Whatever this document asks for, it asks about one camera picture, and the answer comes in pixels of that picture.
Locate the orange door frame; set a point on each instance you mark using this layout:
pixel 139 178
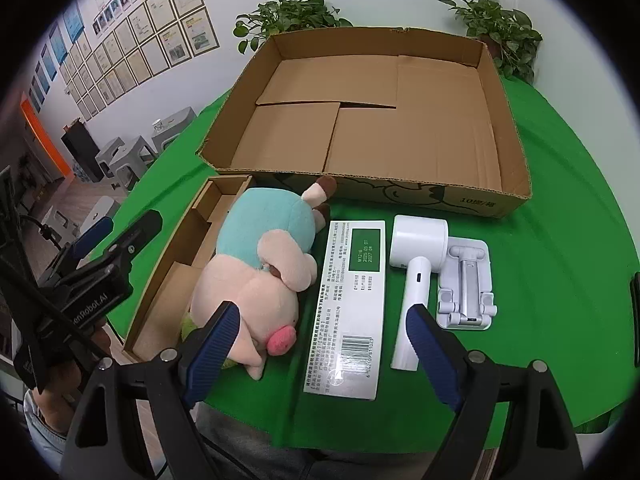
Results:
pixel 45 130

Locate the white box green label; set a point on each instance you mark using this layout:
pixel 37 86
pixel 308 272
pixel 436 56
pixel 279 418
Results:
pixel 345 310

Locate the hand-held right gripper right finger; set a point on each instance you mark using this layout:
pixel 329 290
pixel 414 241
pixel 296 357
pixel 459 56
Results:
pixel 432 355

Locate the person's blue jeans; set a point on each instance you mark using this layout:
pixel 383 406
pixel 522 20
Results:
pixel 42 420

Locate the wall of framed certificates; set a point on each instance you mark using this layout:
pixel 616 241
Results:
pixel 150 25

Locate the bushy green potted plant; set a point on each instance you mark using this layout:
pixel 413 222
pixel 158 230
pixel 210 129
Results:
pixel 285 15

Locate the white cup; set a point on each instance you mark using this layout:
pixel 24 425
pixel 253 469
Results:
pixel 158 123

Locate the green tablecloth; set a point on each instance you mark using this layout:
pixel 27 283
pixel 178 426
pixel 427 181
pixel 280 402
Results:
pixel 550 285

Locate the white low table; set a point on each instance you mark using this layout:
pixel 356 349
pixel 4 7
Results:
pixel 80 212

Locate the large cardboard box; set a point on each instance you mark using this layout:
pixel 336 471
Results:
pixel 400 135

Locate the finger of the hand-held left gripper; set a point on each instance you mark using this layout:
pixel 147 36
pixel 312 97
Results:
pixel 90 240
pixel 140 232

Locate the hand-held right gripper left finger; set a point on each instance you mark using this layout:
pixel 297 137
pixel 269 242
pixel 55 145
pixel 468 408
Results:
pixel 215 350

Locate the pink pig plush toy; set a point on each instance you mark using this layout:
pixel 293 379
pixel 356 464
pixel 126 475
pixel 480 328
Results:
pixel 260 260

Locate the long brown cardboard tray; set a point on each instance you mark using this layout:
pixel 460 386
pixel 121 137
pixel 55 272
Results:
pixel 185 240

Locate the white handheld appliance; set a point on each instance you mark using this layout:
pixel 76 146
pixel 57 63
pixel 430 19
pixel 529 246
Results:
pixel 417 240

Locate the person's left hand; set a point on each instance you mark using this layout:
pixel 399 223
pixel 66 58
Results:
pixel 62 377

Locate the grey plastic stool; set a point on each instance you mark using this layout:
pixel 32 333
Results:
pixel 117 155
pixel 172 130

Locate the white folding phone stand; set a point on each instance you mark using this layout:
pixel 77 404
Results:
pixel 467 270

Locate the black cabinet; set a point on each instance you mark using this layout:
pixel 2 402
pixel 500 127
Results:
pixel 82 150

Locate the tall green potted plant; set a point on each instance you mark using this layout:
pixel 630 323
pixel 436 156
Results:
pixel 505 30

